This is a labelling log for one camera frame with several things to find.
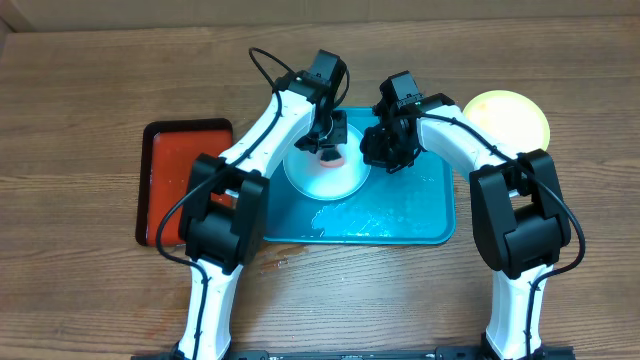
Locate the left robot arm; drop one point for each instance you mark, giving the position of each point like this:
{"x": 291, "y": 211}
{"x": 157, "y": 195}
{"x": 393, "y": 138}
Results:
{"x": 224, "y": 211}

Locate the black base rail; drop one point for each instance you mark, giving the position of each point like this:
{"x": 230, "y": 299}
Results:
{"x": 441, "y": 353}

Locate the blue plastic tray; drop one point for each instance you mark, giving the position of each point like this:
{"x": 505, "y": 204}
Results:
{"x": 414, "y": 206}

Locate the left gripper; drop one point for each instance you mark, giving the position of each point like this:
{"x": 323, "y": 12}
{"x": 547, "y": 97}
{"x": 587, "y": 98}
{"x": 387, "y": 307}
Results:
{"x": 339, "y": 133}

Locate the green plate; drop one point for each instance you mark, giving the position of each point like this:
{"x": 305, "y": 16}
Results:
{"x": 511, "y": 118}

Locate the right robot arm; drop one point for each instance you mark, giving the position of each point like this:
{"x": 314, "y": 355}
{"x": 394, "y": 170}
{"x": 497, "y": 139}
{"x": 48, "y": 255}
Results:
{"x": 519, "y": 218}

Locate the light blue plate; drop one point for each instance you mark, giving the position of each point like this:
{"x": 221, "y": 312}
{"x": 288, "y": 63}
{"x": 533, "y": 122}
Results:
{"x": 307, "y": 175}

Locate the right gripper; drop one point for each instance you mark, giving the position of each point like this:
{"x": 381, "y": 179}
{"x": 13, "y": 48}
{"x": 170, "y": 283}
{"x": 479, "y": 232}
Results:
{"x": 377, "y": 156}

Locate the red and black tray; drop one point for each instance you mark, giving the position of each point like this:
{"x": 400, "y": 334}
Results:
{"x": 169, "y": 149}

